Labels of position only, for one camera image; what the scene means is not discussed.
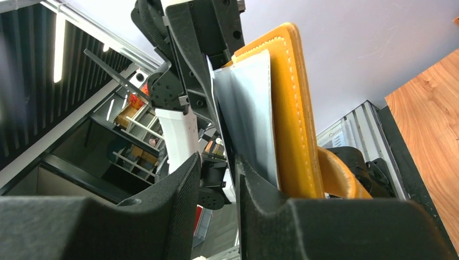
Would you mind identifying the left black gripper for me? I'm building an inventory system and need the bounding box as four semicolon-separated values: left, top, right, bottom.
163;0;246;130

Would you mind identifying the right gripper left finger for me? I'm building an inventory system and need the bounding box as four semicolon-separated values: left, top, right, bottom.
1;153;201;259

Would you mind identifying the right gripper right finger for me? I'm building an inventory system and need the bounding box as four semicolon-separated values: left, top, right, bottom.
234;156;458;259

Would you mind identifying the grey credit card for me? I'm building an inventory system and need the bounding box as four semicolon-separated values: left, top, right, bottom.
211;50;280;189

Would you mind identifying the yellow leather card holder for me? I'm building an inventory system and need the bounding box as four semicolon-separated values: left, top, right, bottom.
222;23;370;199

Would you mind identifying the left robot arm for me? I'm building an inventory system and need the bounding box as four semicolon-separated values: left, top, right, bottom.
130;1;245;178

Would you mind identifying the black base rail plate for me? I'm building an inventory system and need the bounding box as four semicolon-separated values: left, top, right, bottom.
377;107;458;259

